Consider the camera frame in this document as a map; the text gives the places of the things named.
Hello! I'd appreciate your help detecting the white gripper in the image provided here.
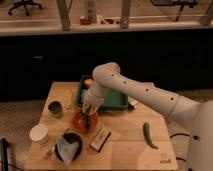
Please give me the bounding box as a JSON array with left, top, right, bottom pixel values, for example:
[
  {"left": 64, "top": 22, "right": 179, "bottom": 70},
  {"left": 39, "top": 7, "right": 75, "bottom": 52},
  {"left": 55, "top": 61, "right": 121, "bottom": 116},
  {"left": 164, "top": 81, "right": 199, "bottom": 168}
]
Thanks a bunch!
[{"left": 82, "top": 82, "right": 109, "bottom": 115}]

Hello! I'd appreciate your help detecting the dark grapes bunch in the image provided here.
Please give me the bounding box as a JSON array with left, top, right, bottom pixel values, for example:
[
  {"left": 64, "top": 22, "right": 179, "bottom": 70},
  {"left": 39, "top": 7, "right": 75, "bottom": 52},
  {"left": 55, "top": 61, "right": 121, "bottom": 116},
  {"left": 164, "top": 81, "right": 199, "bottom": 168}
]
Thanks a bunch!
[{"left": 80, "top": 113, "right": 92, "bottom": 130}]

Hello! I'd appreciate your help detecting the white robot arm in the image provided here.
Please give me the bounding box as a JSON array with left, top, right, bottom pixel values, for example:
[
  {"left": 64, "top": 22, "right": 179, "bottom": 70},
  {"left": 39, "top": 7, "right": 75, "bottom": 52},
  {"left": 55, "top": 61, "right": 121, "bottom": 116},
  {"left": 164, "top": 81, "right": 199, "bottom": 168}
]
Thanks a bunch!
[{"left": 82, "top": 62, "right": 213, "bottom": 171}]

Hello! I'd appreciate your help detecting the red bowl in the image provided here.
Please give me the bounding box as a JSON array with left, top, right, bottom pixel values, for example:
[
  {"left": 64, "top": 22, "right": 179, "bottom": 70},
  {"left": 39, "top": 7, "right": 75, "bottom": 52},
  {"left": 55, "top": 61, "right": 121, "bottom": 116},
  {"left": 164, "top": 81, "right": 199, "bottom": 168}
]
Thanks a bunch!
[{"left": 72, "top": 111, "right": 98, "bottom": 134}]

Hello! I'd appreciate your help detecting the dark bowl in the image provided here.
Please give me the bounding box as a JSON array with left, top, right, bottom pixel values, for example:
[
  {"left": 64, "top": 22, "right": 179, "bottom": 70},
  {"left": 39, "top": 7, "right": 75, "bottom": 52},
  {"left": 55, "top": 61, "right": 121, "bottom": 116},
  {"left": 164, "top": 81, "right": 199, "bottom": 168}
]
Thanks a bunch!
[{"left": 55, "top": 132, "right": 83, "bottom": 161}]

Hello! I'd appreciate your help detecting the green plastic tray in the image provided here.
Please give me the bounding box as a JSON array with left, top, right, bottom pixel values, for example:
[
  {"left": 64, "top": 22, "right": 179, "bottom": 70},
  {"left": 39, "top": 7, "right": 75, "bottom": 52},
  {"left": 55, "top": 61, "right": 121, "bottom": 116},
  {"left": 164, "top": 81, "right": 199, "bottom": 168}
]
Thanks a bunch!
[{"left": 75, "top": 75, "right": 128, "bottom": 111}]

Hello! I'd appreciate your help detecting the orange fruit in tray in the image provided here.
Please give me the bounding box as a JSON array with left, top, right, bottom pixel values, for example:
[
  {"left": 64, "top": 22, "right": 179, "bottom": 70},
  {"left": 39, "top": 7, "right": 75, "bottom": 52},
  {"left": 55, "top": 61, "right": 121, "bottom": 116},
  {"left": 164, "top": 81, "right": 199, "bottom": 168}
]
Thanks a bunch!
[{"left": 84, "top": 78, "right": 93, "bottom": 87}]

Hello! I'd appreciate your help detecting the wooden block sponge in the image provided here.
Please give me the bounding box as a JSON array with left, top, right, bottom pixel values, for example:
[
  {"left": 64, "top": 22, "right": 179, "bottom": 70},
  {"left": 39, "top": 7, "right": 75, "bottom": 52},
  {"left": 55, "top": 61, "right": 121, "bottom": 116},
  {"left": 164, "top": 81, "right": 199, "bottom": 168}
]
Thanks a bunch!
[{"left": 89, "top": 127, "right": 111, "bottom": 152}]

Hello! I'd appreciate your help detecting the green mug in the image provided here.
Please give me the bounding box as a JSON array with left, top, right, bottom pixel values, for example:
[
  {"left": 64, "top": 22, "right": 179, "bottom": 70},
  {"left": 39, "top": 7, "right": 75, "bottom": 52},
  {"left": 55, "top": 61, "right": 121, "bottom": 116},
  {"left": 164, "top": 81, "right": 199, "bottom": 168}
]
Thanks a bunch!
[{"left": 48, "top": 101, "right": 63, "bottom": 118}]

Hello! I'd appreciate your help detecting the light blue cloth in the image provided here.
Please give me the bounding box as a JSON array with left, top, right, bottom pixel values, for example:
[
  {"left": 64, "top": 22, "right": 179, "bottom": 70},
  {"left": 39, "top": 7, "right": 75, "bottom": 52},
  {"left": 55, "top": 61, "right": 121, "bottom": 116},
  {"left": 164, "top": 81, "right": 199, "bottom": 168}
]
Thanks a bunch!
[{"left": 56, "top": 137, "right": 79, "bottom": 166}]

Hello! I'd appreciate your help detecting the white paper cup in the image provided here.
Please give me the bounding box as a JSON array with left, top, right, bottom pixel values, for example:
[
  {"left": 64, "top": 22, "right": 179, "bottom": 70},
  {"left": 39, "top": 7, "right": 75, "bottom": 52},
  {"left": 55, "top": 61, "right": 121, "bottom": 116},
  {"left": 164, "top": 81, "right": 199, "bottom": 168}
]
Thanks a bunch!
[{"left": 29, "top": 124, "right": 49, "bottom": 145}]

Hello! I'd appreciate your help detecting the green chili pepper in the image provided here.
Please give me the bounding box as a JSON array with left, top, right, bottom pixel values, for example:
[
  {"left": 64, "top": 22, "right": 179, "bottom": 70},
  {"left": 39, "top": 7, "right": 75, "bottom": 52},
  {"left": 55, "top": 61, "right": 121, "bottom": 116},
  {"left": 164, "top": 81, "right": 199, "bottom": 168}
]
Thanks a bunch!
[{"left": 143, "top": 122, "right": 158, "bottom": 149}]

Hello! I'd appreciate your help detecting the small metal utensil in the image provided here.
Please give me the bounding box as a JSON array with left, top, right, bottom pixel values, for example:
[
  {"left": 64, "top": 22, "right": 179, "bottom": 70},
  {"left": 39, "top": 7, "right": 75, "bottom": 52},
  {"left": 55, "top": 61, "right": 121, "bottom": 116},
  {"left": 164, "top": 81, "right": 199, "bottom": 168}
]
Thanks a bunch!
[{"left": 44, "top": 145, "right": 55, "bottom": 159}]

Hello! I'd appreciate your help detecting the red object on shelf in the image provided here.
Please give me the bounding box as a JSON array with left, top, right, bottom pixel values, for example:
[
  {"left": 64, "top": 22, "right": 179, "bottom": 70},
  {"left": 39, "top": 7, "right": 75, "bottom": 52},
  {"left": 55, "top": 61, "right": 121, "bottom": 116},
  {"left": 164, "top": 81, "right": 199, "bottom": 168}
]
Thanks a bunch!
[{"left": 79, "top": 16, "right": 92, "bottom": 25}]

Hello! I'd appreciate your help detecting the black office chair left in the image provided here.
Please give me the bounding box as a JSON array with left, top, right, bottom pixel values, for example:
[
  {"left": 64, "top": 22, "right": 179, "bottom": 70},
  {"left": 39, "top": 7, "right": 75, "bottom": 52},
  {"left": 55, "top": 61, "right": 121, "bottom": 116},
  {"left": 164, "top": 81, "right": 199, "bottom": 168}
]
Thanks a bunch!
[{"left": 8, "top": 0, "right": 43, "bottom": 16}]

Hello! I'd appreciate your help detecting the black stand post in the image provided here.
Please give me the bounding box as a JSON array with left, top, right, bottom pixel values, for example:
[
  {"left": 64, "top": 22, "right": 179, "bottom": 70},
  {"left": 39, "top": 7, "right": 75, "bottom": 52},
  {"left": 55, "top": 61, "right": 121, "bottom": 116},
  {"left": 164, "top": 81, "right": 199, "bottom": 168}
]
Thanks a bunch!
[{"left": 0, "top": 138, "right": 9, "bottom": 171}]

